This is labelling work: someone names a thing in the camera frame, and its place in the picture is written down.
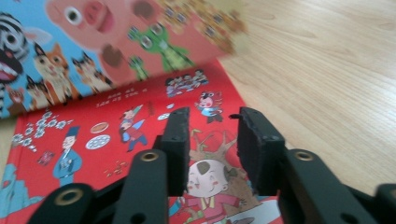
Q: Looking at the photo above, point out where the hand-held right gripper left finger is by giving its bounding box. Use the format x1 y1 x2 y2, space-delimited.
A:
153 106 191 197

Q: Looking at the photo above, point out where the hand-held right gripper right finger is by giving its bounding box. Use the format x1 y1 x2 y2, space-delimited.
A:
229 106 288 197

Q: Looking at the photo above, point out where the red picture book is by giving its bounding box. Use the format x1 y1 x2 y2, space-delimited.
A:
0 59 285 224

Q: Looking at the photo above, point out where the blue animal picture book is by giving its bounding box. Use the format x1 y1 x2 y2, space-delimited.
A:
0 0 248 119

